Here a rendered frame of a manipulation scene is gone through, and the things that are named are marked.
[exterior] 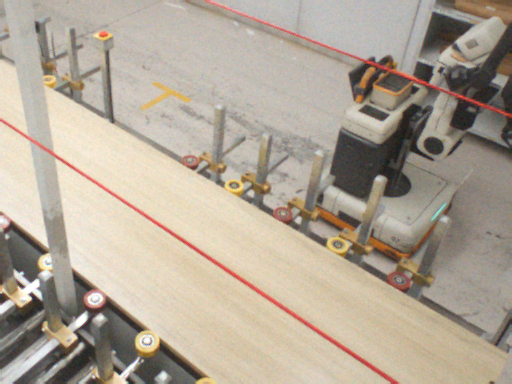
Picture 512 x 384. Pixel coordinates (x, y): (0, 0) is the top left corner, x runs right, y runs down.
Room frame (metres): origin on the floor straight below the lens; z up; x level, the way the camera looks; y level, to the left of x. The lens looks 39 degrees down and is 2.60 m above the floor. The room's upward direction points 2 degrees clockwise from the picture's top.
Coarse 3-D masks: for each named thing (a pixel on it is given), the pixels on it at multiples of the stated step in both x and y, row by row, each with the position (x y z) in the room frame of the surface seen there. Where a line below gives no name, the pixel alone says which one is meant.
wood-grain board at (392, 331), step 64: (0, 64) 2.84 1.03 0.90; (0, 128) 2.25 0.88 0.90; (64, 128) 2.26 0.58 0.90; (0, 192) 1.80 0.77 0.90; (64, 192) 1.81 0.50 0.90; (128, 192) 1.82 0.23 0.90; (192, 192) 1.83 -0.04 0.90; (128, 256) 1.47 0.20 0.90; (192, 256) 1.48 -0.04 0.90; (256, 256) 1.49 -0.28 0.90; (320, 256) 1.50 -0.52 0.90; (192, 320) 1.20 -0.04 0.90; (256, 320) 1.21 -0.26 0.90; (320, 320) 1.22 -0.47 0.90; (384, 320) 1.22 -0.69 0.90; (448, 320) 1.23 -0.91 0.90
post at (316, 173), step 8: (320, 152) 1.80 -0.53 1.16; (320, 160) 1.79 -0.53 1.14; (312, 168) 1.80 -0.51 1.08; (320, 168) 1.79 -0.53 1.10; (312, 176) 1.80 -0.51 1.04; (320, 176) 1.80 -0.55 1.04; (312, 184) 1.79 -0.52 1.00; (312, 192) 1.79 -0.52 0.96; (312, 200) 1.78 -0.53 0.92; (304, 208) 1.80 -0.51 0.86; (312, 208) 1.79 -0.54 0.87; (304, 224) 1.79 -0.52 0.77; (304, 232) 1.79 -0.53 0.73
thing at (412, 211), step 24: (408, 168) 2.78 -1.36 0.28; (336, 192) 2.55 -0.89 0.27; (408, 192) 2.56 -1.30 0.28; (432, 192) 2.57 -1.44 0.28; (456, 192) 2.64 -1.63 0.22; (336, 216) 2.51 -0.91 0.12; (360, 216) 2.41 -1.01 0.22; (384, 216) 2.36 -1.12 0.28; (408, 216) 2.36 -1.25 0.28; (432, 216) 2.40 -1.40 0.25; (384, 240) 2.30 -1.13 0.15; (408, 240) 2.23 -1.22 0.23
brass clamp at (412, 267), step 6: (402, 258) 1.55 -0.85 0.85; (402, 264) 1.52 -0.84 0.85; (408, 264) 1.52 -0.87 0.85; (414, 264) 1.52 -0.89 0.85; (396, 270) 1.52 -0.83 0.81; (402, 270) 1.51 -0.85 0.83; (408, 270) 1.49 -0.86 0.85; (414, 270) 1.49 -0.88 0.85; (414, 276) 1.48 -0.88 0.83; (420, 276) 1.46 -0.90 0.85; (426, 276) 1.46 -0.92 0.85; (432, 276) 1.46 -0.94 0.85; (420, 282) 1.46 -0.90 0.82; (426, 282) 1.45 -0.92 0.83; (432, 282) 1.45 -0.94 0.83
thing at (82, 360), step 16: (16, 272) 1.43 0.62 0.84; (0, 304) 1.38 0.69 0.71; (16, 320) 1.31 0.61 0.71; (64, 320) 1.23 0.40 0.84; (0, 336) 1.24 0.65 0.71; (32, 336) 1.25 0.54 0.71; (80, 336) 1.18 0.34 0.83; (16, 352) 1.18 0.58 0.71; (0, 368) 1.12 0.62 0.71; (48, 368) 1.16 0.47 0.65; (64, 368) 1.12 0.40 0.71; (80, 368) 1.13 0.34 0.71
